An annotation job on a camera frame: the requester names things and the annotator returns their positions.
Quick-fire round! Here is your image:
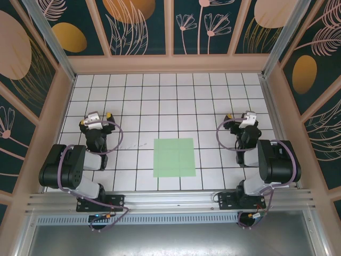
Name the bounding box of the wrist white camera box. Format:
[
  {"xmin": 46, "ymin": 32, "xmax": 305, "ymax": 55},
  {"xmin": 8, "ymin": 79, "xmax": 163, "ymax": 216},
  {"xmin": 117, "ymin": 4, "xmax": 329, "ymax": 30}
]
[
  {"xmin": 84, "ymin": 111, "xmax": 103, "ymax": 131},
  {"xmin": 239, "ymin": 110, "xmax": 258, "ymax": 131}
]

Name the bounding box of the grey slotted cable duct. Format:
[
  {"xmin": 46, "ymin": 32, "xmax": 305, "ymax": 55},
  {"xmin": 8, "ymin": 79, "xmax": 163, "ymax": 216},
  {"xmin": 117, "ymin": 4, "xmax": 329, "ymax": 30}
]
[{"xmin": 36, "ymin": 212, "xmax": 242, "ymax": 225}]

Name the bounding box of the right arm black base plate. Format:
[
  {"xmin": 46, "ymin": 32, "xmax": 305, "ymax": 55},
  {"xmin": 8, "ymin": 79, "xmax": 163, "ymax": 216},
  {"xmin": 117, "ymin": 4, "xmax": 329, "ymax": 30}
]
[{"xmin": 217, "ymin": 192, "xmax": 266, "ymax": 211}]

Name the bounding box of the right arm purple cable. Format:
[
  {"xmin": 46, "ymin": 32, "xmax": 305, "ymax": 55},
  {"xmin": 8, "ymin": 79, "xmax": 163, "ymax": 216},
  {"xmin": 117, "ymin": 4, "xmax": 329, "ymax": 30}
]
[{"xmin": 215, "ymin": 119, "xmax": 299, "ymax": 230}]

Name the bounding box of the grey metal sheet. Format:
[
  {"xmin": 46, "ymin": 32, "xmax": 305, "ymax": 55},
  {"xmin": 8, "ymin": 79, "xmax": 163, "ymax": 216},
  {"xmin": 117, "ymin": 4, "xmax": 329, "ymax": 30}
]
[{"xmin": 15, "ymin": 222, "xmax": 327, "ymax": 256}]

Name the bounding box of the long aluminium mounting rail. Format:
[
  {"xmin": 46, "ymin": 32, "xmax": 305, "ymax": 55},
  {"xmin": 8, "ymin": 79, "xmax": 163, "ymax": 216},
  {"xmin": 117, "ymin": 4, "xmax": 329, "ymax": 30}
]
[{"xmin": 25, "ymin": 188, "xmax": 318, "ymax": 214}]

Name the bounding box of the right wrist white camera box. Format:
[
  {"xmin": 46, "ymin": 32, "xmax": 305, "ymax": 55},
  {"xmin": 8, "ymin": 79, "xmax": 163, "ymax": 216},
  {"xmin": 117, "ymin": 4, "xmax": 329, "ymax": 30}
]
[{"xmin": 239, "ymin": 110, "xmax": 258, "ymax": 131}]

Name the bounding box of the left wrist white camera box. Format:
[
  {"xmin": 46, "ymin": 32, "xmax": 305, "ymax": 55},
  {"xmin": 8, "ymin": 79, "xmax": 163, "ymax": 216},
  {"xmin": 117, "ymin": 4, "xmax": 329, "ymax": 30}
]
[{"xmin": 84, "ymin": 111, "xmax": 103, "ymax": 131}]

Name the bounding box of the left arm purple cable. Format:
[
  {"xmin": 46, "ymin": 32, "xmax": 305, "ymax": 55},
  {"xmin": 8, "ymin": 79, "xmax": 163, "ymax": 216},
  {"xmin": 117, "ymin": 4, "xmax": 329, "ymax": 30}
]
[{"xmin": 57, "ymin": 119, "xmax": 131, "ymax": 233}]

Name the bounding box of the aluminium side rail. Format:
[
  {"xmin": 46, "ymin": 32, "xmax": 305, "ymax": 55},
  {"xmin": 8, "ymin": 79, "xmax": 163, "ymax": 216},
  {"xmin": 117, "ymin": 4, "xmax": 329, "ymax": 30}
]
[{"xmin": 258, "ymin": 74, "xmax": 302, "ymax": 190}]

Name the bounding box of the aluminium corner post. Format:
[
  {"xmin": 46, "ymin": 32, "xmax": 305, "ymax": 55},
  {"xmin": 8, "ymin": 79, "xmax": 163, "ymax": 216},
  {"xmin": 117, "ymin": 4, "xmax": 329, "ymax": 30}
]
[
  {"xmin": 21, "ymin": 0, "xmax": 77, "ymax": 81},
  {"xmin": 262, "ymin": 0, "xmax": 319, "ymax": 78}
]

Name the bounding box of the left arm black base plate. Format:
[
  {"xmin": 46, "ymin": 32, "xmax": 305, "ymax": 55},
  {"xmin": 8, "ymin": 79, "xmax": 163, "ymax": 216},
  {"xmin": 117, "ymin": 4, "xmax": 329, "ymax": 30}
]
[{"xmin": 76, "ymin": 194, "xmax": 126, "ymax": 213}]

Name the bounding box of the green paper sheet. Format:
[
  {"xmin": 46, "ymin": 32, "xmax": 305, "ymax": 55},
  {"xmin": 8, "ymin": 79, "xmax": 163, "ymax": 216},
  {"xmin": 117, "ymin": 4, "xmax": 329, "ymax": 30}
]
[{"xmin": 152, "ymin": 138, "xmax": 197, "ymax": 179}]

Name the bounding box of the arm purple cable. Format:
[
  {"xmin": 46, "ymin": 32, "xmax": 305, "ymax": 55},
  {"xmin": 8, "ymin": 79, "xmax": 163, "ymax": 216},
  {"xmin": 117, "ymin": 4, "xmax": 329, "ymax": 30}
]
[
  {"xmin": 57, "ymin": 119, "xmax": 131, "ymax": 233},
  {"xmin": 215, "ymin": 119, "xmax": 299, "ymax": 230}
]

